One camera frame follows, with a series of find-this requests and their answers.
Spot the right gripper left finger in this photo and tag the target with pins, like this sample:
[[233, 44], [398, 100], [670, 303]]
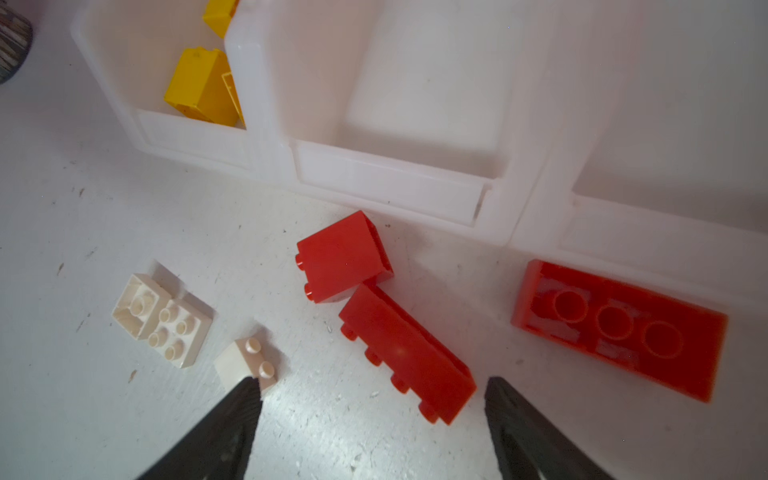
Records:
[[219, 446]]

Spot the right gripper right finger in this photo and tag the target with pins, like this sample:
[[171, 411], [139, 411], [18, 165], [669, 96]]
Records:
[[527, 445]]

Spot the red long lego brick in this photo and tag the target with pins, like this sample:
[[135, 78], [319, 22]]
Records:
[[419, 361]]

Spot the red square lego brick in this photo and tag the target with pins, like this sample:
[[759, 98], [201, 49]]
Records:
[[338, 258]]

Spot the yellow tall lego brick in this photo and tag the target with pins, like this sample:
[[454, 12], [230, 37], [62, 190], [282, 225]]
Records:
[[197, 89]]

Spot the yellow sloped lego brick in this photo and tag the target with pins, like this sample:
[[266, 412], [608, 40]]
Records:
[[218, 15]]

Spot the small white lego brick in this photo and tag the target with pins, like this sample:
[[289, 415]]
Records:
[[242, 359]]

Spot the white lego plate studded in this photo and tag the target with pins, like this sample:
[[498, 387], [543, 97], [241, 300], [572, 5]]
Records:
[[180, 333]]

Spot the red flat lego near bin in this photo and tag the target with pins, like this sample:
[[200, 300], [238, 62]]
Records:
[[668, 341]]

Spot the white three-compartment bin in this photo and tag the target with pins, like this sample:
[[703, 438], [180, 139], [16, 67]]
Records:
[[623, 137]]

